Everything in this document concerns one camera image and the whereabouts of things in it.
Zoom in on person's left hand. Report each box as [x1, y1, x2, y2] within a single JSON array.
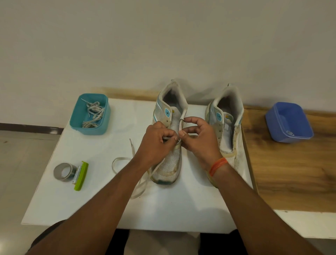
[[134, 121, 182, 171]]

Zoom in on person's right hand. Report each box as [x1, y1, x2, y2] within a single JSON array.
[[178, 117, 224, 171]]

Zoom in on worn white sneaker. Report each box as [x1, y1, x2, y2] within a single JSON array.
[[205, 84, 247, 188], [151, 80, 189, 186]]

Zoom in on person's left forearm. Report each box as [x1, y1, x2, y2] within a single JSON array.
[[26, 160, 152, 255]]

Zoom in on person's right forearm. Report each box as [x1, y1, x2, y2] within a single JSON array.
[[212, 164, 322, 255]]

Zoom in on orange thread wristband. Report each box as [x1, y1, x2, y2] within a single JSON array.
[[209, 157, 229, 177]]

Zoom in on green utility cutter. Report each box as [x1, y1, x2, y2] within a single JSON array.
[[72, 161, 89, 192]]

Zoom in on teal plastic container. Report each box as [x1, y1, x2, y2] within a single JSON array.
[[69, 93, 111, 136]]

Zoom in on blue plastic container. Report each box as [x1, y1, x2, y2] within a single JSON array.
[[265, 102, 314, 144]]

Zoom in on grey tape roll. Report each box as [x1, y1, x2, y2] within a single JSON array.
[[53, 163, 77, 182]]

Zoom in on black trousers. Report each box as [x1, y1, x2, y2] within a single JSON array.
[[31, 220, 248, 255]]

